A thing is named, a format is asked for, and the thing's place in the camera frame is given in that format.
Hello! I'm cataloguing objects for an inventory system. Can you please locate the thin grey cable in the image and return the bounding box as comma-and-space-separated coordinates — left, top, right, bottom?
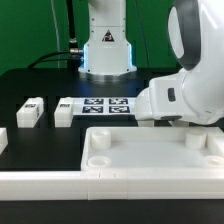
50, 0, 62, 69

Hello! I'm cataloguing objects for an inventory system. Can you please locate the black thick cable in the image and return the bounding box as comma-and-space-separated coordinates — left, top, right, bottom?
27, 0, 85, 70

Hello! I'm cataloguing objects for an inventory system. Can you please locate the white front fence bar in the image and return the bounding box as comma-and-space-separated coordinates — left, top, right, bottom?
0, 170, 224, 201

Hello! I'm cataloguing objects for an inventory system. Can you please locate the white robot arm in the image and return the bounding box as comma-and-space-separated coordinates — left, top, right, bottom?
79, 0, 224, 125

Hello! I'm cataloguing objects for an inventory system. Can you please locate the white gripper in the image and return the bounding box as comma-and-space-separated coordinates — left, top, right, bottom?
134, 77, 194, 127

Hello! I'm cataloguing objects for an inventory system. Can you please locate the white desk top tray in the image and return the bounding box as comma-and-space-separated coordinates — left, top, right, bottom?
81, 127, 224, 171

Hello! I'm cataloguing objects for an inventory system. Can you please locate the marker tag base plate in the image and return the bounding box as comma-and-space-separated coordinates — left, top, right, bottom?
73, 97, 135, 116

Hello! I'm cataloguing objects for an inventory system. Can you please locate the white left side block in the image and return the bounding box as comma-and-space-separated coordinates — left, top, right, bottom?
0, 128, 8, 155

